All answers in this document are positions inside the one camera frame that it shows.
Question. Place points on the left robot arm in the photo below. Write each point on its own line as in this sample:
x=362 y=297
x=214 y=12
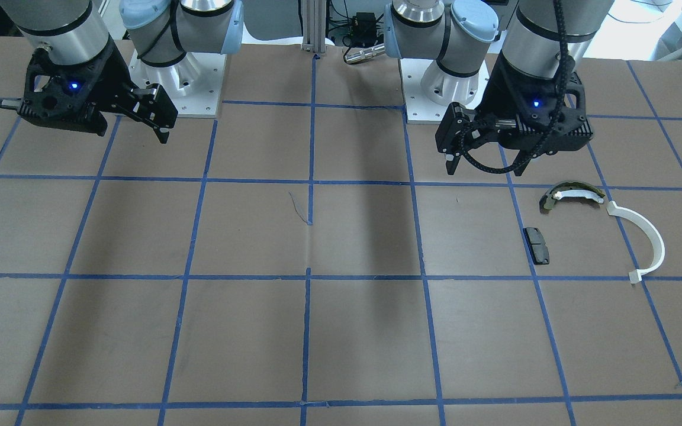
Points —
x=539 y=37

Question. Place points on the black brake pad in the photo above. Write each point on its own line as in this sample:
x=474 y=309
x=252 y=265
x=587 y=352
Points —
x=537 y=246

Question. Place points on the white curved plastic part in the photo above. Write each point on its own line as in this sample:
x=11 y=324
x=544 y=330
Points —
x=652 y=234

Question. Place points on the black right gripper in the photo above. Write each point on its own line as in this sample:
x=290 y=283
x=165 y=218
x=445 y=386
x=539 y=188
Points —
x=112 y=77

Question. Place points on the green curved brake shoe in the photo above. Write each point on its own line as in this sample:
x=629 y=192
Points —
x=570 y=189

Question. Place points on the aluminium frame post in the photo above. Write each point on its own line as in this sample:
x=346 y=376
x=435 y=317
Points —
x=313 y=27

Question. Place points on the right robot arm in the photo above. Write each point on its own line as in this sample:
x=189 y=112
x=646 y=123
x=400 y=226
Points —
x=162 y=32

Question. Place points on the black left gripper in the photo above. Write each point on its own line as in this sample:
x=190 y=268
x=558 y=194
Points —
x=502 y=89

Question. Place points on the silver metal cylinder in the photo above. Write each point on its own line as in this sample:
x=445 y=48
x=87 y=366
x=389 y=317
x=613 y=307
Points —
x=364 y=54

